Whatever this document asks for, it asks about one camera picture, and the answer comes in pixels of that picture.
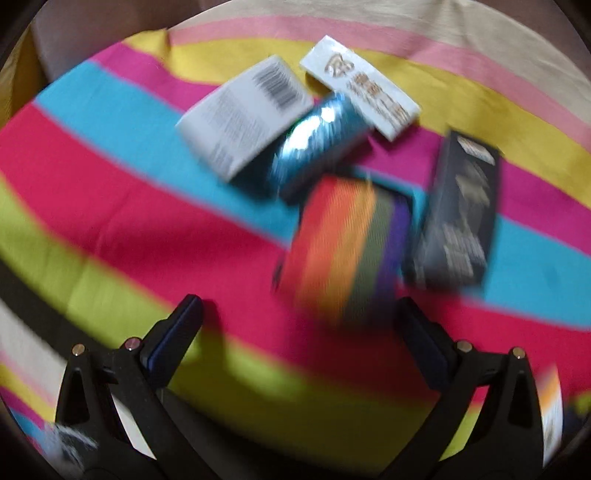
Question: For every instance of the white and orange box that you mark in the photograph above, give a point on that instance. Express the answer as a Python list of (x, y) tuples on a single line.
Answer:
[(549, 415)]

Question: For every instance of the rainbow striped box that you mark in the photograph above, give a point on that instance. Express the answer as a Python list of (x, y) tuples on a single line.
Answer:
[(341, 249)]

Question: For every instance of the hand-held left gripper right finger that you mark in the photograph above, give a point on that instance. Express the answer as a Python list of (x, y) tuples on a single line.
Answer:
[(427, 346)]

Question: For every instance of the black box with white print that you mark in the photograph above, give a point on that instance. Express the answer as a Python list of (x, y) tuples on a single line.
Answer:
[(457, 217)]

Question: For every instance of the striped colourful cloth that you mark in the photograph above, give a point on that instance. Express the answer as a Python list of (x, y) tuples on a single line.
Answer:
[(138, 207)]

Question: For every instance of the white box with gold print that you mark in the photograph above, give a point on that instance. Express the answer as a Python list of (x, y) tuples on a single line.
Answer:
[(369, 87)]

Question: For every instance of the shiny blue box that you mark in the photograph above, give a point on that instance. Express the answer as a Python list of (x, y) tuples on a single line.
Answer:
[(314, 143)]

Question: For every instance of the white box with barcode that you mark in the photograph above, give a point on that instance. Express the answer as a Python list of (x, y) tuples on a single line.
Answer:
[(240, 115)]

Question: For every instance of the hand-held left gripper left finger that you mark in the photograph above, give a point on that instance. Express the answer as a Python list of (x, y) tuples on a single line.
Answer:
[(178, 337)]

